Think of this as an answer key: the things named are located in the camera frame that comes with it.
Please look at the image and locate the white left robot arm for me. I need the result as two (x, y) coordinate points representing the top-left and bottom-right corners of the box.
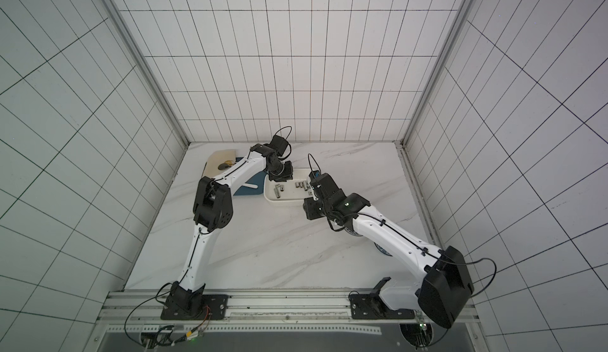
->
(168, 136), (293, 309)

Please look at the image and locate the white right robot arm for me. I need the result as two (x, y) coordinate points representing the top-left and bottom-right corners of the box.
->
(302, 194), (474, 329)

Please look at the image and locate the white storage box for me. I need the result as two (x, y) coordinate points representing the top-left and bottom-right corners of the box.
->
(264, 168), (314, 206)

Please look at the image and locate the dark teal tray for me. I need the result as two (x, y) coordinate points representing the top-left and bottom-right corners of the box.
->
(231, 157), (266, 195)

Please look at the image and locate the beige folded cloth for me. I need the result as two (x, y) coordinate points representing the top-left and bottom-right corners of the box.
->
(202, 149), (237, 178)

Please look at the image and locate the blue white patterned bowl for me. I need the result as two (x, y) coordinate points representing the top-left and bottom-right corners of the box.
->
(375, 244), (392, 256)

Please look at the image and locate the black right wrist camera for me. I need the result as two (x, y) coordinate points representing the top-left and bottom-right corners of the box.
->
(309, 171), (371, 214)

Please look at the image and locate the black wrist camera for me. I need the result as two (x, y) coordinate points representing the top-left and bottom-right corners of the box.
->
(309, 171), (371, 214)
(269, 135), (291, 160)

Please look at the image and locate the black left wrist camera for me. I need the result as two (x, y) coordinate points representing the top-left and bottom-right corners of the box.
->
(269, 135), (291, 160)

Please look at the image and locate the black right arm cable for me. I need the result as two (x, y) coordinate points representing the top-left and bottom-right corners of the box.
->
(307, 153), (498, 348)

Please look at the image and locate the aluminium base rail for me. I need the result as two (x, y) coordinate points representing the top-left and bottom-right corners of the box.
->
(97, 289), (481, 336)

